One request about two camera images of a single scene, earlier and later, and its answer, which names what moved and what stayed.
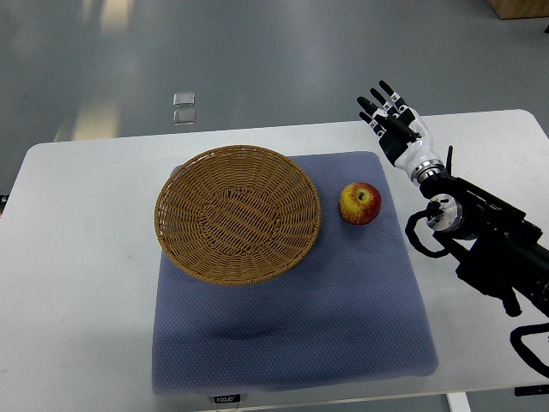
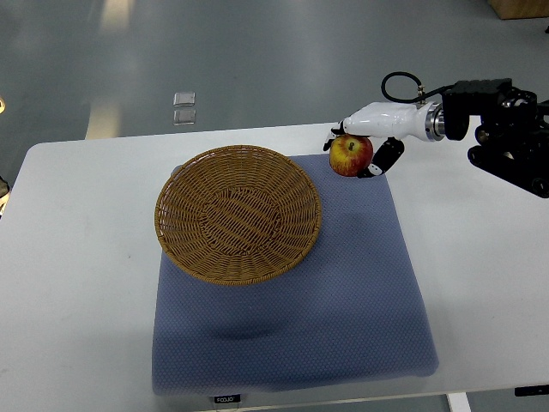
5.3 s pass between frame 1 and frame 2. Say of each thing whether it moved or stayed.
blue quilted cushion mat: stayed
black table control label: stayed
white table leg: stayed
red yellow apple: moved
